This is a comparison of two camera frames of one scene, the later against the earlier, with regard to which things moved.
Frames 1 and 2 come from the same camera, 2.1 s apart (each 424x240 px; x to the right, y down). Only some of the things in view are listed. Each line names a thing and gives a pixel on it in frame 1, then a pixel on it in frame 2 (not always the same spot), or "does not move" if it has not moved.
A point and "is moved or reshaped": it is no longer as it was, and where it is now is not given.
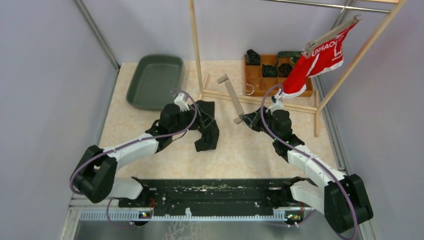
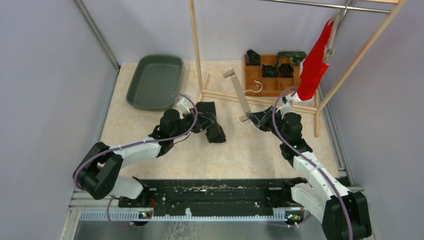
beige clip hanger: x=224 y=79 → x=241 y=93
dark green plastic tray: x=156 y=76 does not move
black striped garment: x=205 y=122 is moved or reshaped
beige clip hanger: x=310 y=44 is moved or reshaped
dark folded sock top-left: x=253 y=58 does not move
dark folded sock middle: x=269 y=71 does not move
